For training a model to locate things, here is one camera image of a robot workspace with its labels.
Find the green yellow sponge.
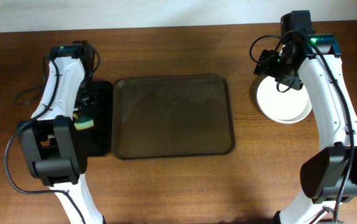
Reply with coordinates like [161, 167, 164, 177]
[73, 114, 94, 131]

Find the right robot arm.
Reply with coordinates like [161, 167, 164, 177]
[254, 11, 357, 223]

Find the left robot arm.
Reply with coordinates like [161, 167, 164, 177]
[13, 41, 105, 223]

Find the brown plastic serving tray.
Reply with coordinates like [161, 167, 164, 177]
[111, 74, 236, 160]

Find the white plate top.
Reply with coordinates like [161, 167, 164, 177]
[255, 77, 312, 124]

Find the small black tray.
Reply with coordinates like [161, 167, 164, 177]
[73, 81, 113, 157]

